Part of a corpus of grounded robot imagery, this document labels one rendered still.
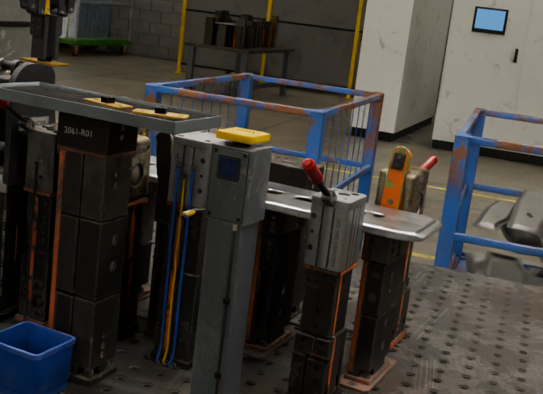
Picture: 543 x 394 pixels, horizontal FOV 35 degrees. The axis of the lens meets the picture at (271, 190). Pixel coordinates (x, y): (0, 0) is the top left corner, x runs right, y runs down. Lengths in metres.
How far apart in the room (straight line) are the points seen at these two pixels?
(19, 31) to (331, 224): 4.09
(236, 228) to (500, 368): 0.73
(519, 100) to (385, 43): 1.54
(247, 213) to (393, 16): 8.28
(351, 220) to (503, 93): 8.06
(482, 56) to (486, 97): 0.42
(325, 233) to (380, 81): 8.16
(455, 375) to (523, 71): 7.79
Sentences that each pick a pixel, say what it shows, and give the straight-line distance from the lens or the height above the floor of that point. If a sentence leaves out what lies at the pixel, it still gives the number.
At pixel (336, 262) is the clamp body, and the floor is 0.96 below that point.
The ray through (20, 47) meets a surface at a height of 0.91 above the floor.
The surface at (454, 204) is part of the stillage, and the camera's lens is 3.35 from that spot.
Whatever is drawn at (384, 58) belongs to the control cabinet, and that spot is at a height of 0.89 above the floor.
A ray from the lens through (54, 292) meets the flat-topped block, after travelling 1.47.
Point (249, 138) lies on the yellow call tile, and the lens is 1.22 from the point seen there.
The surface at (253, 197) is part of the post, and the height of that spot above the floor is 1.07.
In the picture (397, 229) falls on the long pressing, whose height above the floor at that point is 1.00.
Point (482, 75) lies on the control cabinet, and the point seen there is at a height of 0.85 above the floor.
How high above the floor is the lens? 1.35
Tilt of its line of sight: 12 degrees down
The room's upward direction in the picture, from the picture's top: 7 degrees clockwise
